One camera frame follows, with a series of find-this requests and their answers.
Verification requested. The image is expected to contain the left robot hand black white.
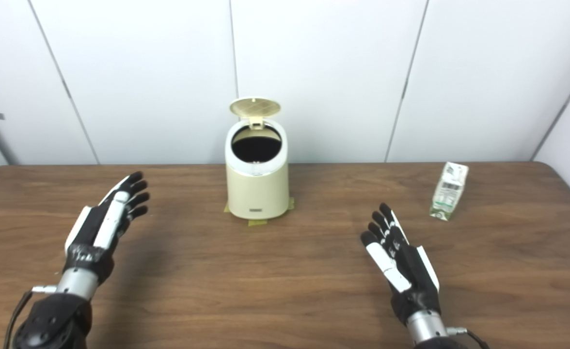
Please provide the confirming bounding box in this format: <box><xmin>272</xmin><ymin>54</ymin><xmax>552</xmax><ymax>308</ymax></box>
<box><xmin>62</xmin><ymin>171</ymin><xmax>151</xmax><ymax>284</ymax></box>

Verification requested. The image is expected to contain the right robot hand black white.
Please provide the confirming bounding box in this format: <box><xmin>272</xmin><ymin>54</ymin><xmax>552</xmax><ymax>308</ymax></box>
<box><xmin>360</xmin><ymin>203</ymin><xmax>442</xmax><ymax>326</ymax></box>

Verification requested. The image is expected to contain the white green milk carton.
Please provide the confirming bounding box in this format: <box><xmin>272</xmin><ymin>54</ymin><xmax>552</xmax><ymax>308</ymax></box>
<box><xmin>429</xmin><ymin>161</ymin><xmax>469</xmax><ymax>222</ymax></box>

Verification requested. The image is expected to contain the cream round bin lid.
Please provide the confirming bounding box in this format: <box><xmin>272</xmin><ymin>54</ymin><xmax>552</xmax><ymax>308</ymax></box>
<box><xmin>229</xmin><ymin>97</ymin><xmax>282</xmax><ymax>130</ymax></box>

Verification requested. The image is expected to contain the cream-colored round bin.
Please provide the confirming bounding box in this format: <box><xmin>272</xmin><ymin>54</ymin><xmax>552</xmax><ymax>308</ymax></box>
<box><xmin>224</xmin><ymin>118</ymin><xmax>289</xmax><ymax>220</ymax></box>

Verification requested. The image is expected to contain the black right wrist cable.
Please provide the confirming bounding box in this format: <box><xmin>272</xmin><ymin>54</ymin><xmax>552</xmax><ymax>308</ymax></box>
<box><xmin>447</xmin><ymin>327</ymin><xmax>491</xmax><ymax>349</ymax></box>

